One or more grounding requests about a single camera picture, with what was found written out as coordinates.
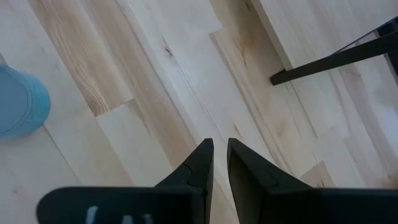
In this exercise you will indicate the wooden shelf black legs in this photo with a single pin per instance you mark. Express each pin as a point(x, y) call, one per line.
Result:
point(326, 28)

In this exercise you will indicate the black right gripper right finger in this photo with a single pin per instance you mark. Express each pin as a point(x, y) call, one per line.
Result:
point(255, 193)

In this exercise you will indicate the salmon can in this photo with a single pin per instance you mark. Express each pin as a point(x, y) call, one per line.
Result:
point(18, 102)

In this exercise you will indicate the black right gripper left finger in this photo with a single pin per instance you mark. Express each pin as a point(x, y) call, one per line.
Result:
point(192, 174)

